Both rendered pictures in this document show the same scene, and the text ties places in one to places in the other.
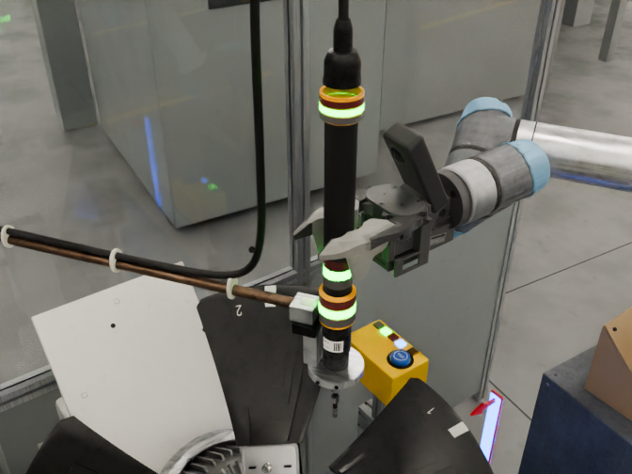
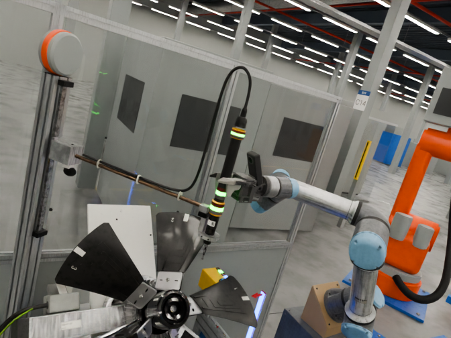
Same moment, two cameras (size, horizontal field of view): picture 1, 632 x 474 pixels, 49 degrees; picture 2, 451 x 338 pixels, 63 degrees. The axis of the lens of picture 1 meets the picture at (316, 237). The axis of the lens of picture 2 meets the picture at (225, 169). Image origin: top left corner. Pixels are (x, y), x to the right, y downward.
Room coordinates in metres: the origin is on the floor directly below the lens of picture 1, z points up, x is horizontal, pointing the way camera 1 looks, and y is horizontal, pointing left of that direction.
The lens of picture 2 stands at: (-0.50, 0.03, 1.93)
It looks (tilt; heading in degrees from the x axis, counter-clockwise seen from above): 13 degrees down; 358
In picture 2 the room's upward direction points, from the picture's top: 16 degrees clockwise
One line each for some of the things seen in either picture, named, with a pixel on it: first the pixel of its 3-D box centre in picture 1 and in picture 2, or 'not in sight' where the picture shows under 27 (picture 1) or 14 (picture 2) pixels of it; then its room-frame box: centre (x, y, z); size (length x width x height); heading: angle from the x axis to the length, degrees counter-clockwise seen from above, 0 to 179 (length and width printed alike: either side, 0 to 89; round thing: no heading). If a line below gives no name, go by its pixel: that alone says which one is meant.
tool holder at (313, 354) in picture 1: (328, 338); (209, 222); (0.63, -0.02, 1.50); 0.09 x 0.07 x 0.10; 70
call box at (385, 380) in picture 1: (385, 365); (216, 286); (1.08, -0.15, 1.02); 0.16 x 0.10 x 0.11; 36
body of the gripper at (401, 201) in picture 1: (411, 218); (249, 187); (0.69, -0.11, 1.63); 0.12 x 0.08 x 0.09; 126
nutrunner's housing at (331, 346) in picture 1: (339, 232); (225, 178); (0.63, -0.02, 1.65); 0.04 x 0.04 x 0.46
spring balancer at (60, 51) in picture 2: not in sight; (61, 53); (0.87, 0.65, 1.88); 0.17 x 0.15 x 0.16; 126
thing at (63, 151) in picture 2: not in sight; (65, 151); (0.84, 0.57, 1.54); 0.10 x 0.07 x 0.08; 71
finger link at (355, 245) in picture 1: (357, 257); (229, 188); (0.61, -0.05, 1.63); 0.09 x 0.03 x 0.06; 136
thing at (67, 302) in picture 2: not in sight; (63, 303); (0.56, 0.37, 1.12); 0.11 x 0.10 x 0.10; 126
